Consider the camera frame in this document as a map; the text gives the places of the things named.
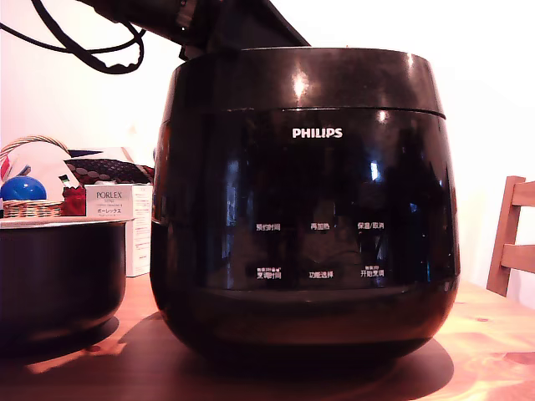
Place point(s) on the black rice cooker lid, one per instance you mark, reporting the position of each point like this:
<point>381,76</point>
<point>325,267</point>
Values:
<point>334,79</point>

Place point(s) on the black Philips rice cooker body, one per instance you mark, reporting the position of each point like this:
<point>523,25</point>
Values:
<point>305,188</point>

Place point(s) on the dark dotted cloth pouch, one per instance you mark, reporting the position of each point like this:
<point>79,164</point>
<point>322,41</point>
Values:
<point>112,169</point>

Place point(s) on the white Porlex box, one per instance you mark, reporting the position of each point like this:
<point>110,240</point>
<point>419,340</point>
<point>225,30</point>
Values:
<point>109,200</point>

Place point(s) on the white printed paper bag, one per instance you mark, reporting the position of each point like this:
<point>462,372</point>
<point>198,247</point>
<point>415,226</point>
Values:
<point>44,165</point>

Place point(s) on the red packet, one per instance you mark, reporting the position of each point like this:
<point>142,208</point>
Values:
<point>74,202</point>

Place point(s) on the blue ball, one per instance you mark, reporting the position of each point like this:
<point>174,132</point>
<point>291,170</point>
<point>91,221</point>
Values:
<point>23,189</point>

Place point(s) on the black inner pot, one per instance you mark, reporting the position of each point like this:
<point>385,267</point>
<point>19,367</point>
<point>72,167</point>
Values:
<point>58,275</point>

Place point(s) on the wooden chair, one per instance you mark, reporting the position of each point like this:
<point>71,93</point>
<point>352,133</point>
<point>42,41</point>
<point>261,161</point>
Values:
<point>507,234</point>

